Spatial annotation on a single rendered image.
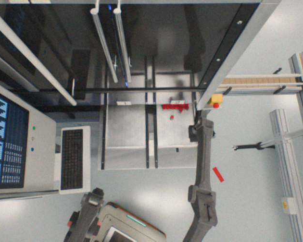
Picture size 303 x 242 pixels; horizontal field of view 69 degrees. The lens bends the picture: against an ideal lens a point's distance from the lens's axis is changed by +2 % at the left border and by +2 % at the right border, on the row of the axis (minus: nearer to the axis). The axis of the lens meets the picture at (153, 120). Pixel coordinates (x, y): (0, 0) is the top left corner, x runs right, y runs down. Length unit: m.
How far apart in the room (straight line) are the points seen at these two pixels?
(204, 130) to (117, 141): 0.63
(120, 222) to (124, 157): 0.77
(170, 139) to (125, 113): 0.36
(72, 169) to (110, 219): 0.69
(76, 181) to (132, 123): 0.52
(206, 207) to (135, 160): 0.65
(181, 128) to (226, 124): 1.12
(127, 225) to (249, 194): 1.25
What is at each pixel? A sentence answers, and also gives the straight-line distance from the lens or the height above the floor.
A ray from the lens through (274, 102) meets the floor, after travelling 2.86.
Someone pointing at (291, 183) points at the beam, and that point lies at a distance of 2.08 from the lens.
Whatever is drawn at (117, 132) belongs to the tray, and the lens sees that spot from 1.47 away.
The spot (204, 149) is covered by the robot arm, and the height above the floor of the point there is 1.32.
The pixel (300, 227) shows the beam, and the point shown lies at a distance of 2.11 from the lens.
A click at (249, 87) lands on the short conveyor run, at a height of 0.93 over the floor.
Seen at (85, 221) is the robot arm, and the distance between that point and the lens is 0.91.
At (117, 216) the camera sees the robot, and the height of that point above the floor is 0.28.
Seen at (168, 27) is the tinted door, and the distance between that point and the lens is 0.79.
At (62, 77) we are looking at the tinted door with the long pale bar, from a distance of 1.14.
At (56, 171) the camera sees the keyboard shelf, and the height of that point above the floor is 0.80.
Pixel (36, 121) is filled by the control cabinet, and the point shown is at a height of 1.08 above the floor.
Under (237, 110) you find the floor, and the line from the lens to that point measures 2.63.
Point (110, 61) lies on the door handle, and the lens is 0.84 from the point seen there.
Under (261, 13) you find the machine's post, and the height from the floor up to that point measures 1.76.
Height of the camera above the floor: 2.30
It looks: 74 degrees down
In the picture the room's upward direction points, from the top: 4 degrees clockwise
